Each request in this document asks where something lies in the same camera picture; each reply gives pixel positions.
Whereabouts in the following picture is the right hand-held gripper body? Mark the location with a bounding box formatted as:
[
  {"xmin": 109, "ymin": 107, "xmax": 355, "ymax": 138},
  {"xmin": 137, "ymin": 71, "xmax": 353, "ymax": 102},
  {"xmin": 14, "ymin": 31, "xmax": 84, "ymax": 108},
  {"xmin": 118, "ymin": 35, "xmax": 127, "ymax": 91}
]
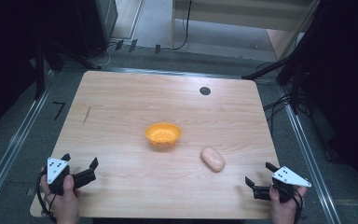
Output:
[{"xmin": 268, "ymin": 165, "xmax": 312, "ymax": 203}]

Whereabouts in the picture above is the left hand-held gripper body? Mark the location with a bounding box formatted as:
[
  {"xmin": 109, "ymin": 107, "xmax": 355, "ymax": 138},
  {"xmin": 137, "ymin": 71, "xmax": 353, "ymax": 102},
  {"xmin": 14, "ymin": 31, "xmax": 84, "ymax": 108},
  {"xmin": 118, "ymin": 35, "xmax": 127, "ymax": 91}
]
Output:
[{"xmin": 46, "ymin": 157, "xmax": 75, "ymax": 196}]

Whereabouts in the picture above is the pink oval bread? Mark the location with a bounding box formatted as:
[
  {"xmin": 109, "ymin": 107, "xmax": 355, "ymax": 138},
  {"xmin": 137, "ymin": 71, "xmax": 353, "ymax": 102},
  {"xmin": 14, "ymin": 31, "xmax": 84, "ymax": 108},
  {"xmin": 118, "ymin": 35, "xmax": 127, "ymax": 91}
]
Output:
[{"xmin": 200, "ymin": 147, "xmax": 227, "ymax": 174}]

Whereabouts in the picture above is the orange plastic bowl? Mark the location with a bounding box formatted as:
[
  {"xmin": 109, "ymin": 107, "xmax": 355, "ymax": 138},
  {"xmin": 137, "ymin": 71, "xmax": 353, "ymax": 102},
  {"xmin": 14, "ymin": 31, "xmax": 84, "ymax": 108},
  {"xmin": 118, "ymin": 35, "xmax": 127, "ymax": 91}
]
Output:
[{"xmin": 145, "ymin": 121, "xmax": 183, "ymax": 147}]

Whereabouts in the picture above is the person's right hand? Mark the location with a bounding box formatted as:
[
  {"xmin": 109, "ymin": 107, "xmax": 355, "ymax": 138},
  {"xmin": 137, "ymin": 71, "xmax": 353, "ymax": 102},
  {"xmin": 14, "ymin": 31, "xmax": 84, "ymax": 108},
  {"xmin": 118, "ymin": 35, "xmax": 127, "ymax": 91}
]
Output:
[{"xmin": 268, "ymin": 185, "xmax": 308, "ymax": 224}]

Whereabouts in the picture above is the person's left hand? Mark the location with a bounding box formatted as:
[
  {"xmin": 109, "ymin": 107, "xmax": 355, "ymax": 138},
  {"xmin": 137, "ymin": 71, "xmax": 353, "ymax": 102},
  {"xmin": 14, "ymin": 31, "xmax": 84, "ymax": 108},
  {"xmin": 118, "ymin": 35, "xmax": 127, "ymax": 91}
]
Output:
[{"xmin": 40, "ymin": 167, "xmax": 82, "ymax": 224}]

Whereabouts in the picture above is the black metal stand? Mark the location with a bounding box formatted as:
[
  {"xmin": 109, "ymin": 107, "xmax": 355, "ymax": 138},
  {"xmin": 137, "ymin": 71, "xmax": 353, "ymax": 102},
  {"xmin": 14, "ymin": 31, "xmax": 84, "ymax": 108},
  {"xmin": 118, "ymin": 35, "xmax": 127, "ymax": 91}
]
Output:
[
  {"xmin": 31, "ymin": 36, "xmax": 102, "ymax": 101},
  {"xmin": 241, "ymin": 3, "xmax": 330, "ymax": 116}
]

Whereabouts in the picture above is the dark cabinet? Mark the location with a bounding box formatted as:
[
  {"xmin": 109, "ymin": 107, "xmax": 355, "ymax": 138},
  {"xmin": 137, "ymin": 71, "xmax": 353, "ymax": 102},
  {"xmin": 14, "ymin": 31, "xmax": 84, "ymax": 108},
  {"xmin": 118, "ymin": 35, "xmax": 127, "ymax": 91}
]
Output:
[{"xmin": 74, "ymin": 0, "xmax": 119, "ymax": 59}]

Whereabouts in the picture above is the white shelf unit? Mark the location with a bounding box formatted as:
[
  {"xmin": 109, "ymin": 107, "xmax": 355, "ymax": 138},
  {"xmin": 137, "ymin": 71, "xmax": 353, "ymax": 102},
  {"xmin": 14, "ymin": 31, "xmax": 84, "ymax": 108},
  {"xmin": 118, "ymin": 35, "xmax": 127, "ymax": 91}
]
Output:
[{"xmin": 170, "ymin": 0, "xmax": 321, "ymax": 50}]

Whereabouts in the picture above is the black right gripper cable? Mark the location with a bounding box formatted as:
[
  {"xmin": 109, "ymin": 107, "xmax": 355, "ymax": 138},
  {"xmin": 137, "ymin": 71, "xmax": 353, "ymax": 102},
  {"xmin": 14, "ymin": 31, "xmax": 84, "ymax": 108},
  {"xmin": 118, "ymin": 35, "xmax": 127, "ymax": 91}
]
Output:
[{"xmin": 279, "ymin": 184, "xmax": 305, "ymax": 224}]

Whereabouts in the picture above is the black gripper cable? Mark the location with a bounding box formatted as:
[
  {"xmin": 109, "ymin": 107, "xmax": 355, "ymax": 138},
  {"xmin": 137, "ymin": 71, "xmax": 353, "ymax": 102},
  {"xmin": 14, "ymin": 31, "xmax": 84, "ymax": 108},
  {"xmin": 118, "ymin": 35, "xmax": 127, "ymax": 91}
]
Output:
[
  {"xmin": 279, "ymin": 184, "xmax": 305, "ymax": 224},
  {"xmin": 35, "ymin": 169, "xmax": 58, "ymax": 223}
]

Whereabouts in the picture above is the metal floor rail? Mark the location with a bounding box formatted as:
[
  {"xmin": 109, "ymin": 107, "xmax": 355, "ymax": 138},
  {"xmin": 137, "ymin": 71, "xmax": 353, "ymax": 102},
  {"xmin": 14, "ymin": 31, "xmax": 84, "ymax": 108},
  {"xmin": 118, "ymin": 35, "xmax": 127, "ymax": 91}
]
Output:
[
  {"xmin": 279, "ymin": 85, "xmax": 343, "ymax": 224},
  {"xmin": 101, "ymin": 66, "xmax": 245, "ymax": 80},
  {"xmin": 0, "ymin": 69, "xmax": 57, "ymax": 216}
]

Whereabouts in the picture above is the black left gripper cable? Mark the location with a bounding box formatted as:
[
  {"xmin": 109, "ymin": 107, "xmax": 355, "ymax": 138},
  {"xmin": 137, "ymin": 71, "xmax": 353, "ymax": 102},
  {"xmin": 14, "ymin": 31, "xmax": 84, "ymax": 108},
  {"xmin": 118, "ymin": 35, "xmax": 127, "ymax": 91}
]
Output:
[{"xmin": 35, "ymin": 169, "xmax": 58, "ymax": 223}]

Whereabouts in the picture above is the bundle of black floor cables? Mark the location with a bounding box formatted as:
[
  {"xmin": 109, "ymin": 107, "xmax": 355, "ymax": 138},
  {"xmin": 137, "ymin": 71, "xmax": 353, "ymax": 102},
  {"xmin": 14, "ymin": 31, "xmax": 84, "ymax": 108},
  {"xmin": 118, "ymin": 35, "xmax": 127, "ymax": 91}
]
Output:
[{"xmin": 262, "ymin": 92, "xmax": 311, "ymax": 132}]

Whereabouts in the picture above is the white floor cable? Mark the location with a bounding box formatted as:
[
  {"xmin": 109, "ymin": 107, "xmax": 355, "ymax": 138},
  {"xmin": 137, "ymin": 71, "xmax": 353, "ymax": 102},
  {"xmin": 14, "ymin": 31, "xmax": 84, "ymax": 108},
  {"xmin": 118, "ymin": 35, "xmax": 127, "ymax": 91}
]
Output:
[{"xmin": 91, "ymin": 41, "xmax": 119, "ymax": 68}]

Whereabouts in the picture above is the black hanging cable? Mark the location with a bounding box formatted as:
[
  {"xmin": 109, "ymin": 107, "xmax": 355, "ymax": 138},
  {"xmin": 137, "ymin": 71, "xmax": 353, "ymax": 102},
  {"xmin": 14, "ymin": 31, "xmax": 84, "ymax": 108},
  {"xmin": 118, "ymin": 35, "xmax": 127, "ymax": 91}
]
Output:
[{"xmin": 171, "ymin": 0, "xmax": 193, "ymax": 51}]

